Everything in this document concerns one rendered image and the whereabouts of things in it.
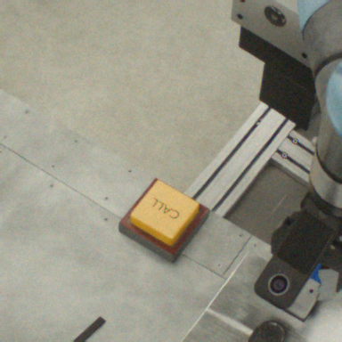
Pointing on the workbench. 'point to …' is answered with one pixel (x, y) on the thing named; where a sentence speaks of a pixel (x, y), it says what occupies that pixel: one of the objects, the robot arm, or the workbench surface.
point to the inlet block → (305, 303)
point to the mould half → (260, 313)
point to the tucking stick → (90, 329)
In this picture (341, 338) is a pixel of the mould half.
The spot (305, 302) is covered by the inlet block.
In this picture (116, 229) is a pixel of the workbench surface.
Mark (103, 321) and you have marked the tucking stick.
